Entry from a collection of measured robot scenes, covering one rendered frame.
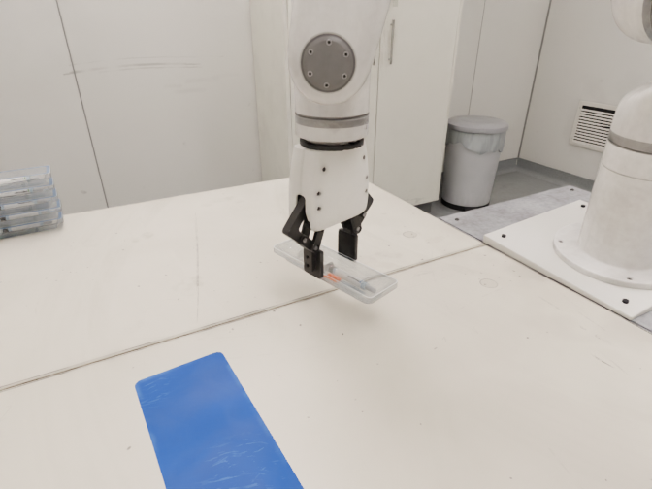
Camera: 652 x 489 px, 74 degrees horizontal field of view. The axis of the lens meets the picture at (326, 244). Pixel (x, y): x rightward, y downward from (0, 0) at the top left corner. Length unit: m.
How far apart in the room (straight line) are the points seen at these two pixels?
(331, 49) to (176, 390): 0.37
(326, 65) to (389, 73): 1.97
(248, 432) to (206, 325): 0.18
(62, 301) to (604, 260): 0.80
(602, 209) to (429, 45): 1.85
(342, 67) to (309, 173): 0.14
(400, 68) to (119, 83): 1.34
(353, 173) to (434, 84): 2.05
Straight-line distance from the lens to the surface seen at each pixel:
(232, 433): 0.47
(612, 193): 0.75
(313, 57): 0.40
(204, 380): 0.52
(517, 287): 0.71
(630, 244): 0.77
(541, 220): 0.90
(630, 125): 0.72
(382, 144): 2.42
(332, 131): 0.48
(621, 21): 0.76
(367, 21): 0.40
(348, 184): 0.52
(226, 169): 2.52
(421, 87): 2.50
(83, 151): 2.39
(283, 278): 0.68
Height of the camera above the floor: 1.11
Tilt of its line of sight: 27 degrees down
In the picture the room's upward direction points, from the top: straight up
